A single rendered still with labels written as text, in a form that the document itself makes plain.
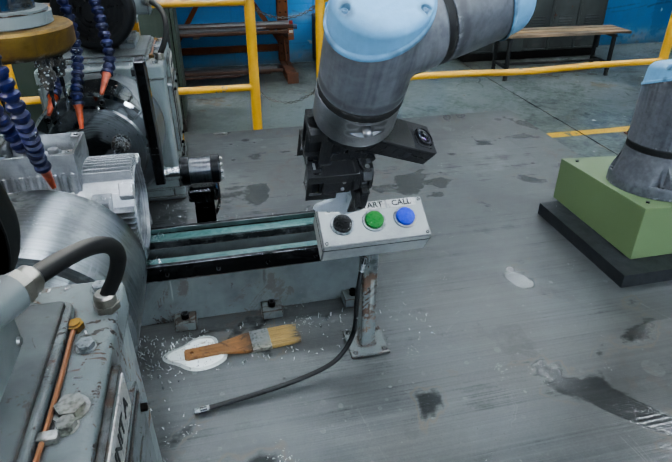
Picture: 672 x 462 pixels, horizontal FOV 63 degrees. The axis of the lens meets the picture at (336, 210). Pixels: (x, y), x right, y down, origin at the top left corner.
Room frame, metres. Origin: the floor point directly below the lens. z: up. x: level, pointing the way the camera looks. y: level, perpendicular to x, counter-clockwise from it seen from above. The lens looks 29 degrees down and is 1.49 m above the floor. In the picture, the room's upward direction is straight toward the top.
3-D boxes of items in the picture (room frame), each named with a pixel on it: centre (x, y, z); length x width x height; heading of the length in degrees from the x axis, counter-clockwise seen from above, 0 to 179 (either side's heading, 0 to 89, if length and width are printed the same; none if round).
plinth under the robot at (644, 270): (1.10, -0.71, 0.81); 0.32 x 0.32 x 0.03; 13
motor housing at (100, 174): (0.84, 0.44, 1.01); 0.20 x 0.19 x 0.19; 103
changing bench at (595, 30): (5.49, -2.14, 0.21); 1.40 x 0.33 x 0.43; 101
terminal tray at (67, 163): (0.83, 0.48, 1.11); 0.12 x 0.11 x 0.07; 103
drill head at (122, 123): (1.17, 0.52, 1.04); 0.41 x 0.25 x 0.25; 13
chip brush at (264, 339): (0.74, 0.16, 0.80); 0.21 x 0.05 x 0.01; 107
